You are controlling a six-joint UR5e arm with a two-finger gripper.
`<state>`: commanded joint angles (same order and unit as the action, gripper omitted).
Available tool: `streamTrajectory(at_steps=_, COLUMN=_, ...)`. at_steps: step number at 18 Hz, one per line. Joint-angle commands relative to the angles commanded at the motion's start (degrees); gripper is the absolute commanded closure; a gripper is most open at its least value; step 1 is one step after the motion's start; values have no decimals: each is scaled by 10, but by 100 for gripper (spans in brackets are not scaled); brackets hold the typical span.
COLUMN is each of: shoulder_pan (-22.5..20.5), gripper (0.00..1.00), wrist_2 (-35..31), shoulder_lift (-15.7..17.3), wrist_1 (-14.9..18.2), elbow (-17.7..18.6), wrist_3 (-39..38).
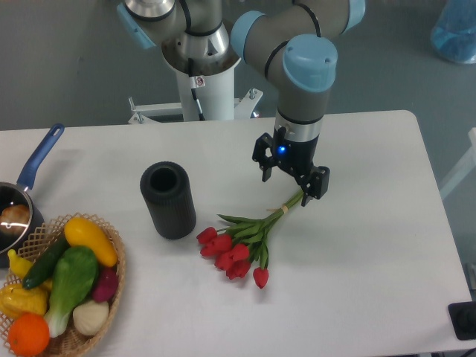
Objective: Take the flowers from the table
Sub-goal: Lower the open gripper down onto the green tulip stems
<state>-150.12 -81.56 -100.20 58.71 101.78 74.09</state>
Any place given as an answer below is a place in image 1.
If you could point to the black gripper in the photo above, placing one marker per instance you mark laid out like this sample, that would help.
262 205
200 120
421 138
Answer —
294 158

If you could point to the red tulip bouquet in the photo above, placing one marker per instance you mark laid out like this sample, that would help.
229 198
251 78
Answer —
242 246

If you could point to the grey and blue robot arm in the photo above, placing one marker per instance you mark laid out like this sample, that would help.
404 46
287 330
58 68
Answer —
292 50

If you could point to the black ribbed vase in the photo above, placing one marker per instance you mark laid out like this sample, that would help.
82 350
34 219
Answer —
165 187

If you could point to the blue plastic bag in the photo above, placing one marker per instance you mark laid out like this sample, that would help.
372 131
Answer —
453 36

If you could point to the purple red beet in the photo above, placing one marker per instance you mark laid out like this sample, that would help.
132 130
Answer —
106 286

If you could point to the yellow squash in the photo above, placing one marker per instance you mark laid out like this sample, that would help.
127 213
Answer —
80 231

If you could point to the black device at table edge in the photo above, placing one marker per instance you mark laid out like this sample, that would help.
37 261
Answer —
462 317

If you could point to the green bok choy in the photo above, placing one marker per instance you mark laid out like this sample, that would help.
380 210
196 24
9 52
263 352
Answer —
73 278

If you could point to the white garlic bulb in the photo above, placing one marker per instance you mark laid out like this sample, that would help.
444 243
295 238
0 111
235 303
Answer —
90 316

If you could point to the green cucumber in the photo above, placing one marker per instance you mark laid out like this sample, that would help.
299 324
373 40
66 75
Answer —
44 266

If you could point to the brown food in pot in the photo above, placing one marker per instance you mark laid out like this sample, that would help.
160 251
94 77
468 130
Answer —
14 220

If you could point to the woven wicker basket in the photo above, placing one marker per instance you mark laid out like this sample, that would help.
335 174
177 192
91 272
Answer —
72 342

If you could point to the yellow banana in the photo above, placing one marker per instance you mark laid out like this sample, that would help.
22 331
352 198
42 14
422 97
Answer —
18 265

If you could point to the yellow pepper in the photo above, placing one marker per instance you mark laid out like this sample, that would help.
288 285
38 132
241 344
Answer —
16 301

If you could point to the orange fruit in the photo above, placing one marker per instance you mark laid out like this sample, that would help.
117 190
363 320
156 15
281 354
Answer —
28 335

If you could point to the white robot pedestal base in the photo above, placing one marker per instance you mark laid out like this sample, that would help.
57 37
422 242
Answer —
202 97

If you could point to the white frame at right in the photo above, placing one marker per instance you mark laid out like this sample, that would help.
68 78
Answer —
460 170

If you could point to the dark pot with blue handle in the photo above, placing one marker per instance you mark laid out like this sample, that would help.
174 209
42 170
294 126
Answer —
19 193

